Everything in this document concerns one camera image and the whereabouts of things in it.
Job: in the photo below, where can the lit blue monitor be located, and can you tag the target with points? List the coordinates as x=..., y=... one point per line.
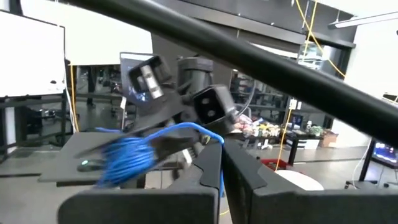
x=385, y=154

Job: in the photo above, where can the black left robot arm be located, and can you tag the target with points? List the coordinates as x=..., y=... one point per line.
x=196, y=74

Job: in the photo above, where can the whiteboard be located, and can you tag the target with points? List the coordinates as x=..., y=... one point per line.
x=31, y=53

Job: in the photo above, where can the table with small items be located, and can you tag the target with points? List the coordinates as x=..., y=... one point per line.
x=298, y=137

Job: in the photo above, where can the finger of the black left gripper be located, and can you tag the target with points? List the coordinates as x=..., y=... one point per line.
x=168, y=129
x=174, y=146

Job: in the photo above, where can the small red bin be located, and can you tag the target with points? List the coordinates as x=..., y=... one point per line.
x=273, y=163

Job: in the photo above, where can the black monitor stand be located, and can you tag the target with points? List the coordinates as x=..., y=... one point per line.
x=368, y=158

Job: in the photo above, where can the black computer mouse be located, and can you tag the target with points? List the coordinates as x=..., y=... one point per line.
x=88, y=165

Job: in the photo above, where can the black rig frame bar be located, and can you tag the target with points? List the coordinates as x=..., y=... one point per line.
x=248, y=60

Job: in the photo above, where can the black side table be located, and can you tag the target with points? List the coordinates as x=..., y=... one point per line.
x=68, y=168

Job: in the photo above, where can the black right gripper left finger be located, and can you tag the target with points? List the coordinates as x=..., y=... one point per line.
x=186, y=199

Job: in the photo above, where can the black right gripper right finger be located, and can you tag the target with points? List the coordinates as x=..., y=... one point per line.
x=264, y=202

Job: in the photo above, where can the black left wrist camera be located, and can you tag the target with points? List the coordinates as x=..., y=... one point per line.
x=214, y=109

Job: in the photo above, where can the cardboard box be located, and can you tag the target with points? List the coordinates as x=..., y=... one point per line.
x=328, y=140

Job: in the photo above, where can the white round stool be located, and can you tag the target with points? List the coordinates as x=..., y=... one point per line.
x=298, y=182

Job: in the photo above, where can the white tube ceiling light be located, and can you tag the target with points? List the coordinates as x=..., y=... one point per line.
x=363, y=20

